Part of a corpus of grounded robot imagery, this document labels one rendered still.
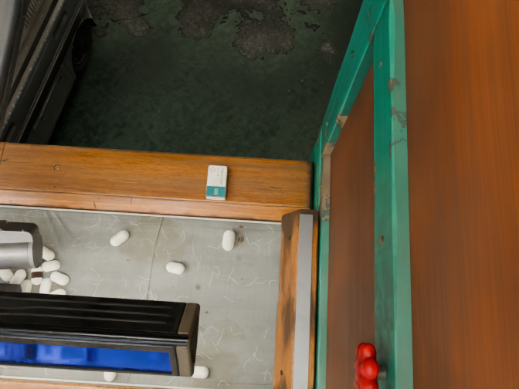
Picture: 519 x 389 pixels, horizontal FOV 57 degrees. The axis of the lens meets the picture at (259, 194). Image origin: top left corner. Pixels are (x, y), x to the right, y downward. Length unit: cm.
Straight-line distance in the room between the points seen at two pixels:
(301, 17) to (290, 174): 119
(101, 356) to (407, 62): 42
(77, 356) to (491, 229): 44
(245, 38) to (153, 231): 118
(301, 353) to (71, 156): 55
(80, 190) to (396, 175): 67
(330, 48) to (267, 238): 118
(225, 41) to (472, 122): 170
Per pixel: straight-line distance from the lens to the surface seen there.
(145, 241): 91
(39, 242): 84
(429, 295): 33
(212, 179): 88
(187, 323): 53
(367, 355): 37
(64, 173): 96
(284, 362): 78
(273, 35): 196
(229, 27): 197
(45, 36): 166
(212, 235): 90
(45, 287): 93
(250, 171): 90
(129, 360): 56
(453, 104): 31
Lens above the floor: 162
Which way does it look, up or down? 74 degrees down
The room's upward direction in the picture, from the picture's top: 3 degrees clockwise
